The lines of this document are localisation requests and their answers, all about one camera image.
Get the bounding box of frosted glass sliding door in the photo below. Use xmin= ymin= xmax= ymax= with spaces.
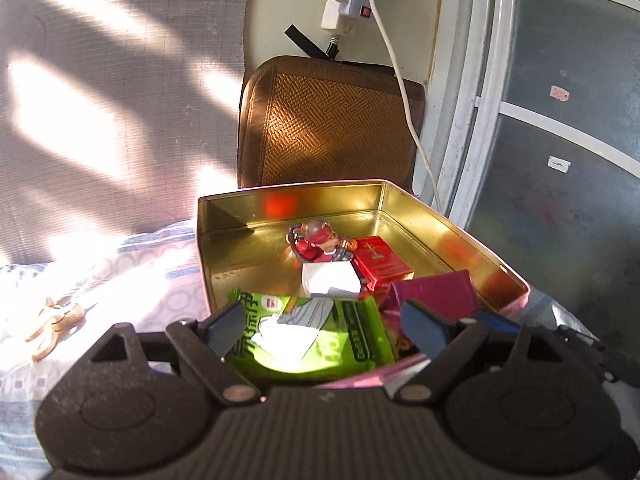
xmin=434 ymin=0 xmax=640 ymax=340

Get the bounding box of red cigarette pack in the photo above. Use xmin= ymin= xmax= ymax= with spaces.
xmin=352 ymin=235 xmax=414 ymax=292

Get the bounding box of green snack packet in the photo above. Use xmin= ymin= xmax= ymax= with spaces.
xmin=224 ymin=287 xmax=395 ymax=384

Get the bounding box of white power cable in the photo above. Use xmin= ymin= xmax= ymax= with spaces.
xmin=361 ymin=0 xmax=446 ymax=214

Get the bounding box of pink red wallet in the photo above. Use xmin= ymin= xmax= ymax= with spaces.
xmin=378 ymin=270 xmax=482 ymax=358

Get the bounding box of grey woven headboard mat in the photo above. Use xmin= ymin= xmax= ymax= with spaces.
xmin=1 ymin=0 xmax=247 ymax=263

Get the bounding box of pink macaron tin box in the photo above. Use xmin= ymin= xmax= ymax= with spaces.
xmin=195 ymin=178 xmax=531 ymax=391

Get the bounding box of red figure keychain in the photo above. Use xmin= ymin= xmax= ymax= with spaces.
xmin=286 ymin=219 xmax=358 ymax=263

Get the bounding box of brown woven cushion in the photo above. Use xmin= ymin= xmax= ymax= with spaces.
xmin=238 ymin=55 xmax=425 ymax=190

